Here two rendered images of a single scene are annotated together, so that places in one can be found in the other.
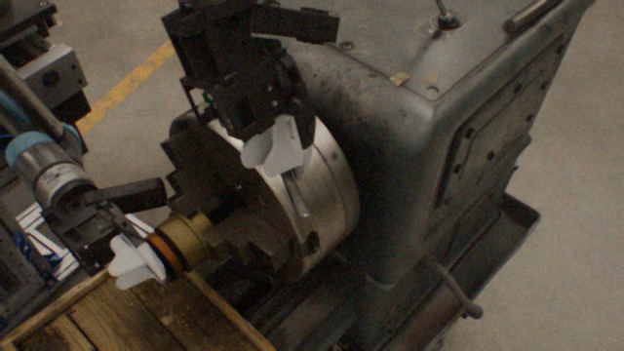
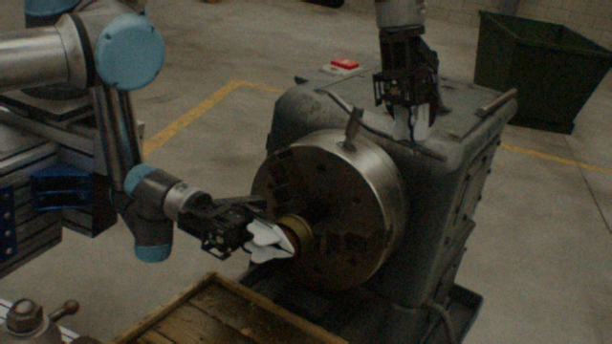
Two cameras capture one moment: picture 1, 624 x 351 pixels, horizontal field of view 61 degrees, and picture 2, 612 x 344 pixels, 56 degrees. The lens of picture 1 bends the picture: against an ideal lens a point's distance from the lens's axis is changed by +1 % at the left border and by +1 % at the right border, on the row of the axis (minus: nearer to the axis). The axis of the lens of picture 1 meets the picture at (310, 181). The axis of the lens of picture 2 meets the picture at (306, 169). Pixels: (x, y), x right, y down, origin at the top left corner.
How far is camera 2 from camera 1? 0.63 m
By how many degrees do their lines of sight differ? 28
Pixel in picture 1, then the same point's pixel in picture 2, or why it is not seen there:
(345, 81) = not seen: hidden behind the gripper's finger
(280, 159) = (419, 130)
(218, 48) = (407, 53)
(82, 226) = (223, 216)
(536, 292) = not seen: outside the picture
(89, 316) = (174, 330)
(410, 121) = (448, 150)
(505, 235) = (458, 316)
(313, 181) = (390, 187)
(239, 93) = (418, 75)
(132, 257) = (269, 235)
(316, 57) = (370, 118)
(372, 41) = not seen: hidden behind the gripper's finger
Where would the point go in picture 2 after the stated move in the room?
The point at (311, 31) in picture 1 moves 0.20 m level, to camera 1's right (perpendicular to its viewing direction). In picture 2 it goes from (432, 61) to (535, 73)
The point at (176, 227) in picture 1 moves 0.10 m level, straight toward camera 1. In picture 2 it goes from (292, 221) to (325, 250)
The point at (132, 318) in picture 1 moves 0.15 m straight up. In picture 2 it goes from (214, 331) to (223, 267)
